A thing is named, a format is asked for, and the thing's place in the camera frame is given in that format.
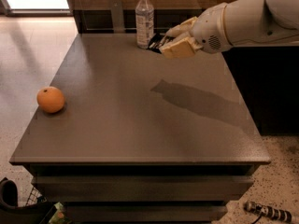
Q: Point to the orange fruit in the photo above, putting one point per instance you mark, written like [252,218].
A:
[50,99]

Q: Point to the left metal bracket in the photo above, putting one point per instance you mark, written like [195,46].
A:
[117,17]

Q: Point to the black rxbar chocolate wrapper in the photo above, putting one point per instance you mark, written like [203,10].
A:
[156,42]

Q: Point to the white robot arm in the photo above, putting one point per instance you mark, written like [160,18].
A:
[242,23]

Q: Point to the clear plastic water bottle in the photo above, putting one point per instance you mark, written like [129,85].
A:
[144,21]

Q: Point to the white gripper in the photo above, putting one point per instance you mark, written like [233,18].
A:
[207,31]

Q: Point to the grey drawer cabinet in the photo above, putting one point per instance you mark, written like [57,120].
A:
[142,139]

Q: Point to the black bag with basket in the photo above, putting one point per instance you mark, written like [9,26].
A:
[41,212]

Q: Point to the black white striped tool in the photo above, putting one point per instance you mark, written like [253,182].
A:
[269,212]

